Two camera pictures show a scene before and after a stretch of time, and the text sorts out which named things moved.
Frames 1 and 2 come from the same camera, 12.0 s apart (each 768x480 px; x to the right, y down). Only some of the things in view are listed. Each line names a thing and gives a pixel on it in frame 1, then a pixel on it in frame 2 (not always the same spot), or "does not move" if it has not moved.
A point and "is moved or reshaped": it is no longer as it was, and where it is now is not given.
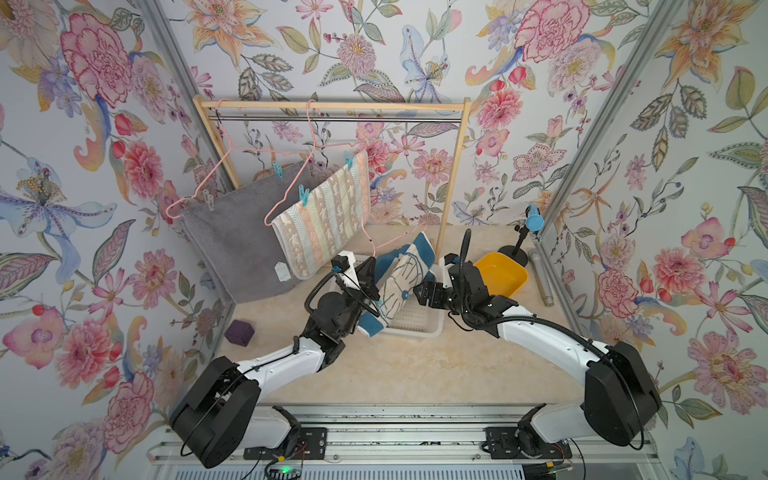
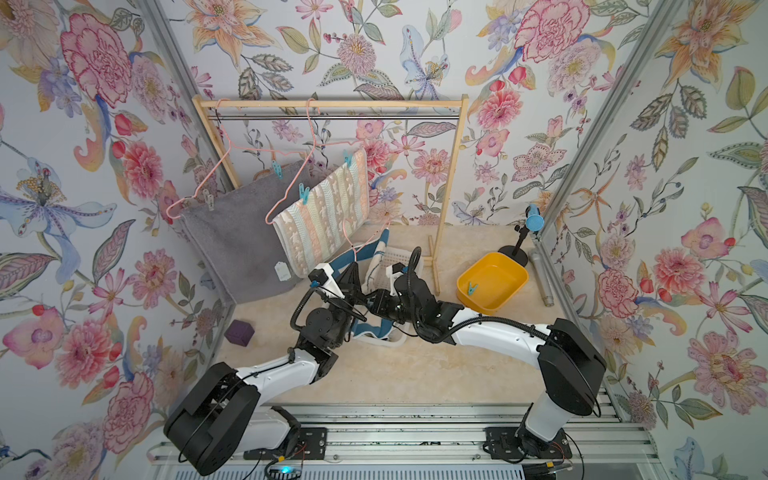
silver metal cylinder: (541, 279) does not move
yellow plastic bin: (502, 275) does not move
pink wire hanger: (389, 241) to (348, 238)
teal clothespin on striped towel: (304, 194) does not move
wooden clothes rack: (203, 103) does not move
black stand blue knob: (533, 223) does not move
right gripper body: (449, 299) to (397, 309)
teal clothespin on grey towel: (278, 169) does not move
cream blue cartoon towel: (397, 273) is moved or reshaped
